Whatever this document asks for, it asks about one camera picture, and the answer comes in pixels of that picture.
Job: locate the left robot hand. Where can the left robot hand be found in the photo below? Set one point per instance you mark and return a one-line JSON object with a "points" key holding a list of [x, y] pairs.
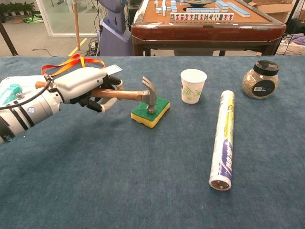
{"points": [[78, 82]]}

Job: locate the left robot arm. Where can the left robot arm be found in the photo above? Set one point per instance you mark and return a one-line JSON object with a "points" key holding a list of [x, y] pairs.
{"points": [[35, 109]]}

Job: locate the green yellow sponge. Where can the green yellow sponge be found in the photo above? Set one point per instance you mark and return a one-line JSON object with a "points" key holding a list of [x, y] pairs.
{"points": [[159, 112]]}

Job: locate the white badge card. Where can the white badge card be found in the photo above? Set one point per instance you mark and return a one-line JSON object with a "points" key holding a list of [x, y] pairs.
{"points": [[113, 69]]}

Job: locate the wooden pole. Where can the wooden pole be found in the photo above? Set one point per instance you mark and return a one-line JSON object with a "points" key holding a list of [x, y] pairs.
{"points": [[76, 23]]}

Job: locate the green potted plants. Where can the green potted plants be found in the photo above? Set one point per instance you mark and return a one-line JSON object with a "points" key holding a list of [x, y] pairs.
{"points": [[17, 8]]}

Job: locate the white paper cup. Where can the white paper cup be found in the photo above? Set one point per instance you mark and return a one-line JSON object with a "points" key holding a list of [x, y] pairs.
{"points": [[193, 88]]}

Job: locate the blue table cloth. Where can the blue table cloth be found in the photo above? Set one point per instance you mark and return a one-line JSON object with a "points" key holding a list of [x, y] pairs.
{"points": [[143, 179]]}

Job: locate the brown mahjong table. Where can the brown mahjong table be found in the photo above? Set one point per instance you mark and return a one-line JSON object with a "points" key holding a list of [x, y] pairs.
{"points": [[202, 33]]}

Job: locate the face-up mahjong tile row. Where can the face-up mahjong tile row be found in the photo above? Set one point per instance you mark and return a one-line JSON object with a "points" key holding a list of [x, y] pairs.
{"points": [[201, 16]]}

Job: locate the cling film roll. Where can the cling film roll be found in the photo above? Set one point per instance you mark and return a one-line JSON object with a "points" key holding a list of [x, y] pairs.
{"points": [[224, 138]]}

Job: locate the glass jar black lid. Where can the glass jar black lid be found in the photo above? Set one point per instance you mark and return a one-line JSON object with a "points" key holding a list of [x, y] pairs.
{"points": [[259, 83]]}

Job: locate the white plastic basket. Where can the white plastic basket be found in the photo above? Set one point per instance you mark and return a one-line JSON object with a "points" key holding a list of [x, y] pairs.
{"points": [[291, 47]]}

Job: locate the black tripod stand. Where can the black tripod stand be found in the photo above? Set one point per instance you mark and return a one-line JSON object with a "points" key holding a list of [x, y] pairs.
{"points": [[288, 28]]}

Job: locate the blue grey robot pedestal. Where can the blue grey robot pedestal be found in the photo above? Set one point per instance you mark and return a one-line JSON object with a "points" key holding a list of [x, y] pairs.
{"points": [[114, 35]]}

